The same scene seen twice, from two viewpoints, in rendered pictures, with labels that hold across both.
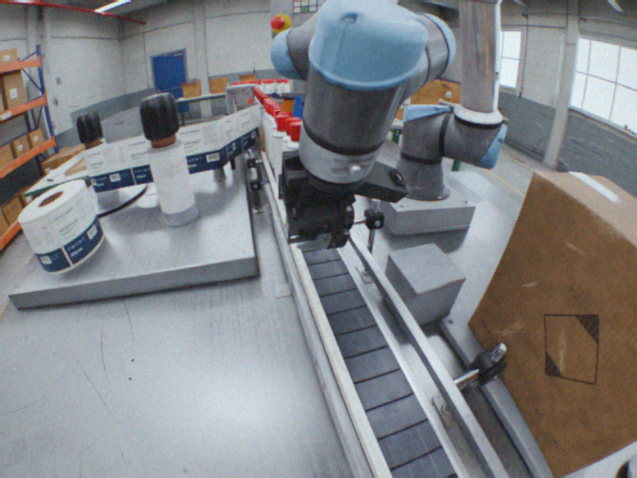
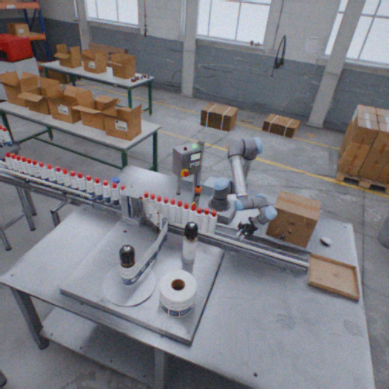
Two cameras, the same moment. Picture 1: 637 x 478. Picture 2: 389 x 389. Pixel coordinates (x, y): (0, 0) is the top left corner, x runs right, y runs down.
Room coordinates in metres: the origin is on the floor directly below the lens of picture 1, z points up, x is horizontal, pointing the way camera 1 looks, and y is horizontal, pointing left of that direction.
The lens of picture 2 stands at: (-0.15, 1.42, 2.33)
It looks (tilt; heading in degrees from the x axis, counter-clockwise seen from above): 36 degrees down; 302
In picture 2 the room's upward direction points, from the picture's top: 5 degrees clockwise
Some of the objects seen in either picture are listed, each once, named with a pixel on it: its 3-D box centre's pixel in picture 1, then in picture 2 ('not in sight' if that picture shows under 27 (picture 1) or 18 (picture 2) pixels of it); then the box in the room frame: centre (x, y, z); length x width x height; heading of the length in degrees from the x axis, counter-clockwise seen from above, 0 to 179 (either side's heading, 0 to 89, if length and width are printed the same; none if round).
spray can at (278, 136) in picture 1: (284, 156); (198, 219); (0.65, 0.08, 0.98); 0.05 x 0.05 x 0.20
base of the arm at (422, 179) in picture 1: (419, 170); (219, 199); (0.68, -0.27, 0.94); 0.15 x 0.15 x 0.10
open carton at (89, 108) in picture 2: not in sight; (99, 110); (2.79, -0.81, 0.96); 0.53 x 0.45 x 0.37; 101
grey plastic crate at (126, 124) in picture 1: (132, 121); not in sight; (2.37, 1.81, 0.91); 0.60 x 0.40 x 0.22; 13
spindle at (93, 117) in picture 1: (96, 155); (128, 265); (0.69, 0.71, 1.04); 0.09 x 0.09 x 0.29
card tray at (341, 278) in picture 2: not in sight; (333, 275); (-0.27, -0.18, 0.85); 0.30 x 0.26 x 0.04; 16
